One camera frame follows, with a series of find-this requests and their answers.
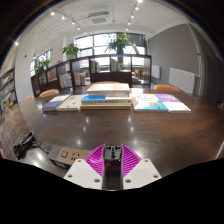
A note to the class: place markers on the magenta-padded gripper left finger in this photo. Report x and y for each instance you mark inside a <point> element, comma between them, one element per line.
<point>81,173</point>

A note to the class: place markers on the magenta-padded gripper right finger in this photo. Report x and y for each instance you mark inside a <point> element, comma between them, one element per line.
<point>141,173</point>

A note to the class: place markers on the black charger block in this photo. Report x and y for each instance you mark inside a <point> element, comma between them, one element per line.
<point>112,166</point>

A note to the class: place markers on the black power strip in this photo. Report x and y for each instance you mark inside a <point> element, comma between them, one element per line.
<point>68,156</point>

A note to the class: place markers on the yellowish book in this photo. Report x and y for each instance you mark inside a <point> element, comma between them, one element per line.
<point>106,107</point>

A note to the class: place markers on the colourful illustrated book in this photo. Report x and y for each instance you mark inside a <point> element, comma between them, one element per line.
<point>148,102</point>

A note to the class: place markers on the blue and white book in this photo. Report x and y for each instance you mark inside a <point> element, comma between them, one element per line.
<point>106,100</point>

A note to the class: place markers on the cream thick book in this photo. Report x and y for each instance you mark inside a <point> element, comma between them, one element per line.
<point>107,88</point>

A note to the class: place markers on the dark open shelf unit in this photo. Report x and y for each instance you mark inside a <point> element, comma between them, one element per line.
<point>111,77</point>

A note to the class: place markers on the green plant by window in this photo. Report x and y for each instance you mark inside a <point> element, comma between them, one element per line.
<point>41,65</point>

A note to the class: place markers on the small green potted plant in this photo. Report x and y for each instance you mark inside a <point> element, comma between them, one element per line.
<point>71,50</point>

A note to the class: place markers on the large green potted plant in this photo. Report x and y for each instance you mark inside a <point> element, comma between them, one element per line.
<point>118,41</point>

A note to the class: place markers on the ceiling air conditioner unit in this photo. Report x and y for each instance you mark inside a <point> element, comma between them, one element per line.
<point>99,19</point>

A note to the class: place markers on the ceiling lights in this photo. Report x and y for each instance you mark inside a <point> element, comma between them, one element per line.
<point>52,13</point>

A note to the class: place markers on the large white wall radiator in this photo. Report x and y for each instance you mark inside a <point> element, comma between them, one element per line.
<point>181,80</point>

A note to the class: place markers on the small white wall radiator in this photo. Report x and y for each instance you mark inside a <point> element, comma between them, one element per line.
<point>155,72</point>

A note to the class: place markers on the wall bookshelf with books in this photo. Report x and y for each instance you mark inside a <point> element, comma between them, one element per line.
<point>7,93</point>

